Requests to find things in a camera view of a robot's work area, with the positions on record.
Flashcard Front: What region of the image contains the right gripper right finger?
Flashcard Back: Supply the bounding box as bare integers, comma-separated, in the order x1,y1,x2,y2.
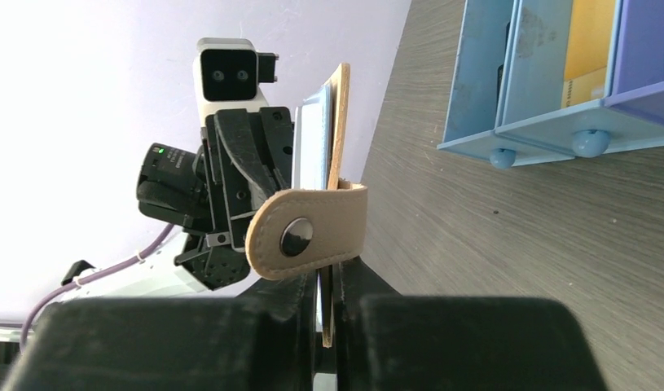
332,258,607,390

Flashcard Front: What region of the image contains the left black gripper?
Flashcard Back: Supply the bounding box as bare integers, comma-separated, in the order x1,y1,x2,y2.
136,107,293,290

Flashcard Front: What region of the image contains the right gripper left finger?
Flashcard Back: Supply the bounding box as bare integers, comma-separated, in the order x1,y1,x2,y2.
3,274,315,390

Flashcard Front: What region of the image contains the beige leather card holder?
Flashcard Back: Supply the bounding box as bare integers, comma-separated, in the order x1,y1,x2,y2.
245,63,368,348

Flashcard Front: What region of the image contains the blue three-compartment organizer tray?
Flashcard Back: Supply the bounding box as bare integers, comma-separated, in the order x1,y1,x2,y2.
440,1,664,169

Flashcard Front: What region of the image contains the black item in tray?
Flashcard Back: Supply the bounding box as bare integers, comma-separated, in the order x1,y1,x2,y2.
493,21,513,103

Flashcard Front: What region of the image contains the orange item in tray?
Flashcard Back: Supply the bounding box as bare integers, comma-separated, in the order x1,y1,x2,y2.
561,0,616,108

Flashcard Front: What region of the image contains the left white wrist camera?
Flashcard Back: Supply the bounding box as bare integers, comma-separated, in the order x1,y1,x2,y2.
192,37,279,128

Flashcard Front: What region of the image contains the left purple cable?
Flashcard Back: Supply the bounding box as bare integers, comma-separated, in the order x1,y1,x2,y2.
18,223,176,352

